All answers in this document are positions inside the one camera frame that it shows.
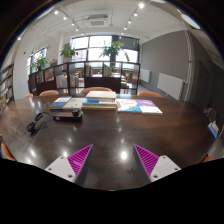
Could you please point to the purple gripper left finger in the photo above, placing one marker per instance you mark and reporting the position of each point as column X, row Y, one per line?
column 70, row 168

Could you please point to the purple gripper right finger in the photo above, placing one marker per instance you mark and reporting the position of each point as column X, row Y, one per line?
column 155, row 167

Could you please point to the black power strip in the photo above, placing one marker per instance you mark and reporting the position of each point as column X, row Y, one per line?
column 67, row 117

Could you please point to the purple white book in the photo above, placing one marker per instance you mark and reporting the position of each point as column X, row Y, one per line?
column 148, row 107

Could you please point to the light blue illustrated book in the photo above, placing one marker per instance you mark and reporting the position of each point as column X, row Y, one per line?
column 128, row 105

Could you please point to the stack of books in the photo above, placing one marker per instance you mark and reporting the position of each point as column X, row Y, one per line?
column 100, row 100

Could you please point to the orange chair near left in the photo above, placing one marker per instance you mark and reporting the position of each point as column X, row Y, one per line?
column 5, row 151

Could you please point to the orange chair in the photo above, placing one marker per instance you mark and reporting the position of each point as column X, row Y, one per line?
column 148, row 93
column 49, row 92
column 5, row 151
column 95, row 89

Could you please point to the orange chair right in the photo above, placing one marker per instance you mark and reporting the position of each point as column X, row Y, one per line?
column 148, row 93

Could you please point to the orange chair centre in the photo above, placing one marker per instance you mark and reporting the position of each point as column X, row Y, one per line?
column 95, row 89

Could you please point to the dark wooden bookshelf divider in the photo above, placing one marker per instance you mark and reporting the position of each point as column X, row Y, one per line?
column 73, row 77

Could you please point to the potted plant far left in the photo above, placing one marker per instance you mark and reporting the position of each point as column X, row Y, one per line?
column 39, row 64

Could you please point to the potted plant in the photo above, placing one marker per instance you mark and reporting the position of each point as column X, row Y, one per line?
column 39, row 64
column 112, row 49
column 67, row 54

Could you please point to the potted plant centre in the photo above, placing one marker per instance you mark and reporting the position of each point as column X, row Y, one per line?
column 112, row 49

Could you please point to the ceiling air conditioner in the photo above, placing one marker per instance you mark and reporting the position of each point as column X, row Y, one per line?
column 98, row 20

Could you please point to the white wall radiator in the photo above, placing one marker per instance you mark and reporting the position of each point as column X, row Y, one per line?
column 170, row 85

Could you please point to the wall bookshelf left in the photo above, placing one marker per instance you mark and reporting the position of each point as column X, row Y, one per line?
column 6, row 86

